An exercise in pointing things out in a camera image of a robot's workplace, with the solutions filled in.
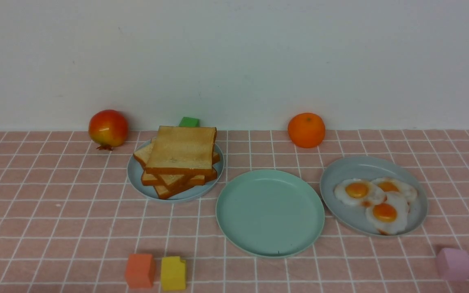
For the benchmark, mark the toast slice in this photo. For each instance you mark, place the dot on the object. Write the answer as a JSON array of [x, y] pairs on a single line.
[[182, 150], [165, 193], [143, 154], [172, 181]]

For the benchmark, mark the fried egg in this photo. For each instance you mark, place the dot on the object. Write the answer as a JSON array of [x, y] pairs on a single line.
[[359, 192], [388, 184], [390, 216]]

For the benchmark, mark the green cube block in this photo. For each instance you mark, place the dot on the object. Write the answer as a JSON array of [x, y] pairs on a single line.
[[189, 122]]

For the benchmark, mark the orange fruit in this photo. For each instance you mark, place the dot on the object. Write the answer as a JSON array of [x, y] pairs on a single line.
[[306, 130]]

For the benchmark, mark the green centre plate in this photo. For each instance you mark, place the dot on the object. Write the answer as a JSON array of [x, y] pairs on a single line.
[[270, 214]]

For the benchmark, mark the light blue bread plate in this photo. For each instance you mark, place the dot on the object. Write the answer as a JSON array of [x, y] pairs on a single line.
[[134, 172]]

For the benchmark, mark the red yellow pomegranate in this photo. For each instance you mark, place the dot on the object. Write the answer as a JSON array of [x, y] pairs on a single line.
[[109, 129]]

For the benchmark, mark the grey egg plate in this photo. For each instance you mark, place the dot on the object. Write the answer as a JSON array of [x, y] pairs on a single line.
[[369, 168]]

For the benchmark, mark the yellow cube block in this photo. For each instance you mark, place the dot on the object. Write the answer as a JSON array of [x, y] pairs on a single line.
[[173, 273]]

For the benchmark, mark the orange cube block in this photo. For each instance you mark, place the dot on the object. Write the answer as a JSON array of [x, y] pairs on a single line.
[[140, 271]]

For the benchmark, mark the pink checked tablecloth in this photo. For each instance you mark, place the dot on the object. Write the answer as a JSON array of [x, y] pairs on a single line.
[[69, 218]]

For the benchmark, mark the pink cube block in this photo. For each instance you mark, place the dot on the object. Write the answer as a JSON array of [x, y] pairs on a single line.
[[453, 264]]

